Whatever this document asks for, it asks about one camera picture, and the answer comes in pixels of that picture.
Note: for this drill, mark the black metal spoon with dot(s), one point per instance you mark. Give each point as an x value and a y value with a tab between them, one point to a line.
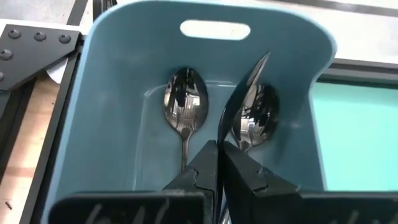
259	118
236	93

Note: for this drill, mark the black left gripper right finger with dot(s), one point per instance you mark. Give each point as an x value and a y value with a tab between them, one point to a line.
311	208

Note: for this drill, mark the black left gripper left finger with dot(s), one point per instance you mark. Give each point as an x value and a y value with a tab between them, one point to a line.
140	208

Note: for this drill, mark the silver spoon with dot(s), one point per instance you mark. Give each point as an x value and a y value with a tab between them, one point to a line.
186	99

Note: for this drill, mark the teal table mat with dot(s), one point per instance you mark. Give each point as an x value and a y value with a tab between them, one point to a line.
357	133

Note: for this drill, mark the grey-blue plastic bin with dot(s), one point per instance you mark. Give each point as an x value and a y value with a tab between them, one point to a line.
124	93

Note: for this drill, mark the white paper tag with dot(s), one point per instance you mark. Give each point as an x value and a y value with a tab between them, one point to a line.
57	71

